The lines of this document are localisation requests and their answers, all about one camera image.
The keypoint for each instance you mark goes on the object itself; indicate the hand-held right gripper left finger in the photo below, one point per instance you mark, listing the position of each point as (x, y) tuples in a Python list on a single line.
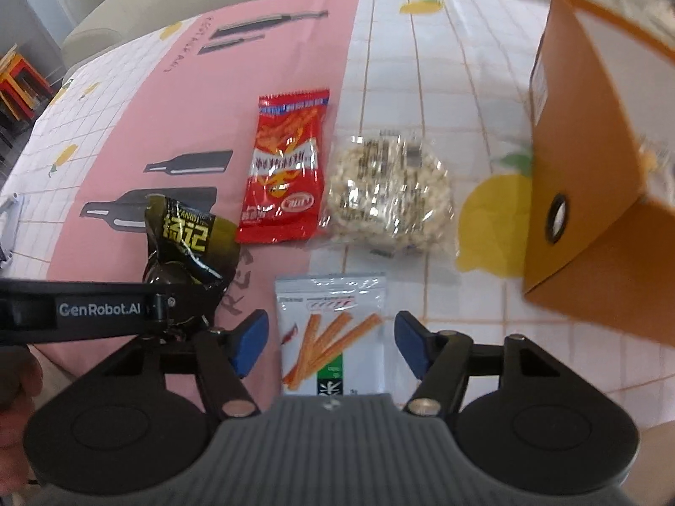
[(248, 342)]

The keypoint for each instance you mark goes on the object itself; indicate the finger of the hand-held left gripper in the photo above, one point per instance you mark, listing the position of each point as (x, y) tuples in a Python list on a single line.
[(184, 303)]

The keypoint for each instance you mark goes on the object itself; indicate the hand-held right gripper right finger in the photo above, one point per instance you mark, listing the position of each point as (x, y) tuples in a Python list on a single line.
[(411, 342)]

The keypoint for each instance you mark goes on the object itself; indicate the black snack packet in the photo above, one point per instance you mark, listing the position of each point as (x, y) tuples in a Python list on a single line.
[(184, 237)]

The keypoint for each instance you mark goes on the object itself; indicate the white packet with orange sticks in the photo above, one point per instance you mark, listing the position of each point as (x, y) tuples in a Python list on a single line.
[(329, 337)]

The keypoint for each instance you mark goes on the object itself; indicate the orange cardboard box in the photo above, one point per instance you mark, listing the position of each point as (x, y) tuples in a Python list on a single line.
[(580, 142)]

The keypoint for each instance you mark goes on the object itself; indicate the person's left hand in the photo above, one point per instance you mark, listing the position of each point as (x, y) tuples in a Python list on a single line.
[(16, 421)]

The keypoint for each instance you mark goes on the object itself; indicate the clear rice cracker packet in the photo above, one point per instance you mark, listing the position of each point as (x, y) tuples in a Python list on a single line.
[(390, 195)]

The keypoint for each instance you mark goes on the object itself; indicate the bright red snack packet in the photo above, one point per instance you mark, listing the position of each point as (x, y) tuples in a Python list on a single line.
[(285, 168)]

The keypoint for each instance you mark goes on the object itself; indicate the red yellow stool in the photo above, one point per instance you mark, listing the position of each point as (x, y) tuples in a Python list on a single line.
[(21, 89)]

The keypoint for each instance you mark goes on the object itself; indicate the printed pink white tablecloth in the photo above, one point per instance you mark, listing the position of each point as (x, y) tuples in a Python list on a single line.
[(422, 63)]

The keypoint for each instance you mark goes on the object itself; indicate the orange yellow snack packet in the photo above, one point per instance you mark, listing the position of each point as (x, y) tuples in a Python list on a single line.
[(656, 168)]

